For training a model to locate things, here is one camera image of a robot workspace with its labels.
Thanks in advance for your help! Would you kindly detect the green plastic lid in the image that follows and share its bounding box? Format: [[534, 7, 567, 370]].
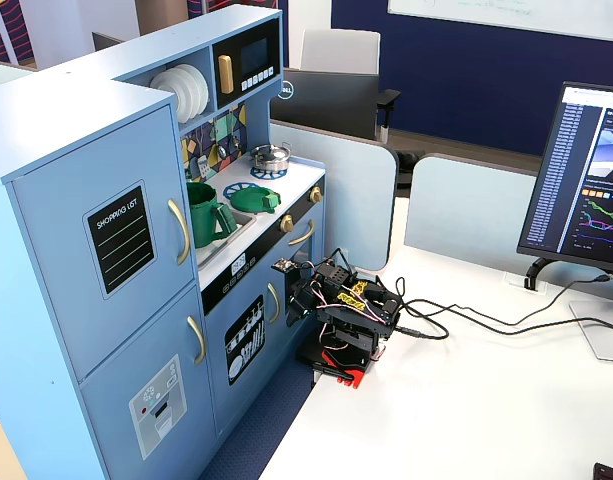
[[228, 185, 284, 216]]

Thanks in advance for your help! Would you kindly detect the gold microwave handle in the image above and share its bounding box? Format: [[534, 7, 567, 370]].
[[217, 54, 236, 95]]

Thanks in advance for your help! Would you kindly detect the red clamp mount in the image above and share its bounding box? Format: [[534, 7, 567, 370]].
[[311, 348, 368, 391]]

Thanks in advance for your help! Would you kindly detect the gray toy sink basin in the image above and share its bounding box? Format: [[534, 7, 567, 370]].
[[195, 211, 258, 272]]

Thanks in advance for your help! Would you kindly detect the blue wooden toy kitchen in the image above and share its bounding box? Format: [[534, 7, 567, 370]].
[[0, 3, 328, 480]]

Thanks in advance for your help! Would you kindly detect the small steel pot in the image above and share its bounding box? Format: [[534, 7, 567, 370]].
[[249, 141, 294, 173]]

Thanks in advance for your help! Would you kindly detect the black computer monitor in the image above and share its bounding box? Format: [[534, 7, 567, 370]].
[[516, 81, 613, 276]]

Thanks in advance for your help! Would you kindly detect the black curved cable holder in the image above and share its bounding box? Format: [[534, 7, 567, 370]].
[[524, 256, 553, 291]]

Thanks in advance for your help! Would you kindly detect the gold fridge door handle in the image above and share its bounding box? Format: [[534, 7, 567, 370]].
[[166, 198, 192, 267]]

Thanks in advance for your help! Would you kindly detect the silver monitor stand base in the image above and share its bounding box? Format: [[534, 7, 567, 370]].
[[568, 298, 613, 363]]

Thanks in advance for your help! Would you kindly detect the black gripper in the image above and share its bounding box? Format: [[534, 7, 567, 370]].
[[284, 259, 325, 329]]

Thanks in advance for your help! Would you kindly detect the gold freezer door handle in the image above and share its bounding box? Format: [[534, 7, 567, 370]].
[[186, 314, 207, 367]]

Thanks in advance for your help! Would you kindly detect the dark gray monitor back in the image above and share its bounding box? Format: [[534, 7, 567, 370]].
[[91, 31, 126, 52]]

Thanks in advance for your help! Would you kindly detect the black Dell monitor back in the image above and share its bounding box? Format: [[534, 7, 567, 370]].
[[270, 67, 380, 143]]

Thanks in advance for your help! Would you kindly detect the black toy microwave door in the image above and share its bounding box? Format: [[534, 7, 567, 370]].
[[212, 19, 282, 109]]

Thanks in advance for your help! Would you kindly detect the green plastic pitcher recipient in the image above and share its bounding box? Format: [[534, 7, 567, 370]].
[[185, 180, 239, 250]]

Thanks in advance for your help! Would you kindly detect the gold dishwasher door handle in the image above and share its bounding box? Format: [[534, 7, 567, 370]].
[[266, 282, 282, 325]]

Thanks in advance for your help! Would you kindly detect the light blue desk divider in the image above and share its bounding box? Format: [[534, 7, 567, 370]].
[[269, 119, 400, 272], [404, 152, 540, 265]]

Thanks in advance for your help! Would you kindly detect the black cable to monitor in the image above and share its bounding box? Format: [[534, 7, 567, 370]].
[[393, 272, 613, 329]]

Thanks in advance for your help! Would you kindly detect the white whiteboard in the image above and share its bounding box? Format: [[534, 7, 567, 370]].
[[387, 0, 613, 44]]

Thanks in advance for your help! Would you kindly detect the gold oven door handle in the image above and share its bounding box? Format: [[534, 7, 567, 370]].
[[287, 218, 316, 248]]

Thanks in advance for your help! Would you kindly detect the desk cable grommet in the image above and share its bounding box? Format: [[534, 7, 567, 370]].
[[503, 271, 542, 294]]

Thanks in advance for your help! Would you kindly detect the white office chair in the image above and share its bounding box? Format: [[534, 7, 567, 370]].
[[299, 28, 403, 144]]

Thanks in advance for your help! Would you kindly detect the black usb power cable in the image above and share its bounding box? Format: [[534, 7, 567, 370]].
[[395, 298, 613, 343]]

